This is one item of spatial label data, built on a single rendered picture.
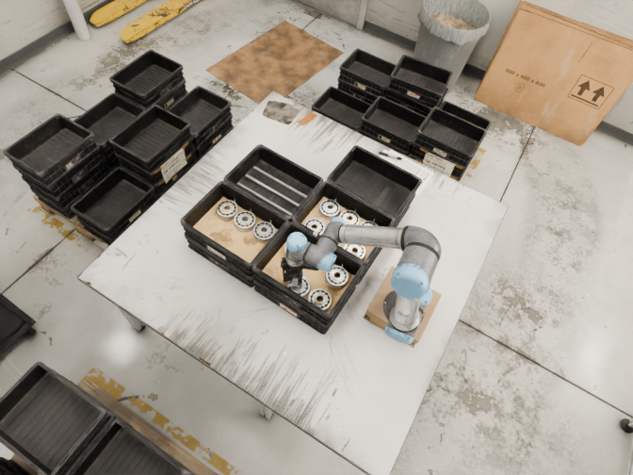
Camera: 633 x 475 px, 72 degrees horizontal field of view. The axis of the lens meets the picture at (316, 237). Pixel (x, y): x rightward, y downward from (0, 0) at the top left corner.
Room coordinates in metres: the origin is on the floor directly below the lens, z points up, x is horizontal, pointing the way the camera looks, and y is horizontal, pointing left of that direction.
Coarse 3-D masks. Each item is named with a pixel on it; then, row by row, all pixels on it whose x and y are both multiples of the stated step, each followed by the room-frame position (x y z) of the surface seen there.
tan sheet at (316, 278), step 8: (280, 256) 0.97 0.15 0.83; (272, 264) 0.93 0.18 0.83; (280, 264) 0.94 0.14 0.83; (272, 272) 0.89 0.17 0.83; (280, 272) 0.89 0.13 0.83; (304, 272) 0.91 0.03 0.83; (312, 272) 0.92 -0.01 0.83; (320, 272) 0.93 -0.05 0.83; (280, 280) 0.86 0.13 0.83; (312, 280) 0.88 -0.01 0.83; (320, 280) 0.89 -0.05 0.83; (312, 288) 0.84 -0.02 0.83; (328, 288) 0.85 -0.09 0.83; (344, 288) 0.87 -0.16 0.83; (336, 296) 0.82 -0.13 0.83; (328, 312) 0.74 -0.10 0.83
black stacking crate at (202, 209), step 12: (216, 192) 1.22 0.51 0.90; (228, 192) 1.25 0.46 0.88; (204, 204) 1.15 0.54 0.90; (240, 204) 1.22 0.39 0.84; (252, 204) 1.19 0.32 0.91; (192, 216) 1.07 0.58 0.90; (264, 216) 1.16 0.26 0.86; (276, 216) 1.13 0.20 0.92; (192, 228) 0.99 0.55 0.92; (276, 228) 1.13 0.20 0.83; (204, 240) 0.97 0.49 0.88; (240, 264) 0.88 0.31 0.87
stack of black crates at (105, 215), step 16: (112, 176) 1.61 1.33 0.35; (128, 176) 1.64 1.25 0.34; (96, 192) 1.48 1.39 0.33; (112, 192) 1.55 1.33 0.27; (128, 192) 1.57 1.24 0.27; (144, 192) 1.59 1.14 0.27; (80, 208) 1.36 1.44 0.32; (96, 208) 1.41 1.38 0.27; (112, 208) 1.43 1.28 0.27; (128, 208) 1.45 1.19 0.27; (144, 208) 1.47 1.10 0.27; (96, 224) 1.24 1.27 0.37; (112, 224) 1.25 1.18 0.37; (128, 224) 1.33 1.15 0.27; (112, 240) 1.21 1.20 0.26
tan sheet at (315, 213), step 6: (324, 198) 1.35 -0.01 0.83; (318, 204) 1.31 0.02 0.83; (312, 210) 1.26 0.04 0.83; (342, 210) 1.29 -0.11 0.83; (312, 216) 1.23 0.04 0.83; (318, 216) 1.23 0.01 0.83; (324, 222) 1.20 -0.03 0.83; (360, 222) 1.24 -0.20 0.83; (342, 246) 1.09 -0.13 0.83; (366, 246) 1.11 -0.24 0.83; (354, 252) 1.07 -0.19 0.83; (366, 252) 1.08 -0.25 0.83
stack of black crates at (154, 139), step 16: (144, 112) 1.97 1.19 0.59; (160, 112) 2.02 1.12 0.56; (128, 128) 1.82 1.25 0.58; (144, 128) 1.92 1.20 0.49; (160, 128) 1.95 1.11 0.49; (176, 128) 1.97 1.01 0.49; (112, 144) 1.68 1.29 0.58; (128, 144) 1.77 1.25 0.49; (144, 144) 1.80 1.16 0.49; (160, 144) 1.82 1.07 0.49; (176, 144) 1.80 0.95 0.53; (192, 144) 1.92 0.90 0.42; (128, 160) 1.65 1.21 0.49; (144, 160) 1.59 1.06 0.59; (160, 160) 1.68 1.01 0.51; (192, 160) 1.90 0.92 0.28; (144, 176) 1.62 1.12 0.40; (160, 176) 1.64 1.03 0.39; (176, 176) 1.75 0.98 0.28; (160, 192) 1.61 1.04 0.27
